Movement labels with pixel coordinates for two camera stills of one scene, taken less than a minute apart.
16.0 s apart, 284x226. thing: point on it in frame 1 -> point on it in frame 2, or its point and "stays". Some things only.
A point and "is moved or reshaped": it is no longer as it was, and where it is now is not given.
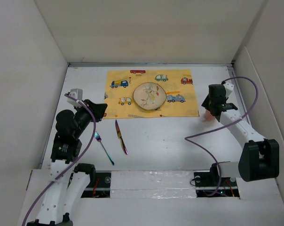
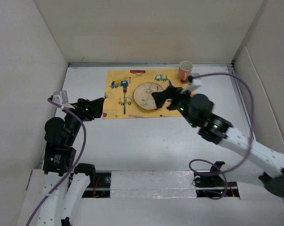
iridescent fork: (98, 138) -> (125, 89)
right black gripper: (206, 103) -> (161, 97)
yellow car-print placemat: (180, 100) stays
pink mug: (208, 116) is moved or reshaped
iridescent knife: (120, 136) -> (170, 83)
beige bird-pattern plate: (149, 95) stays
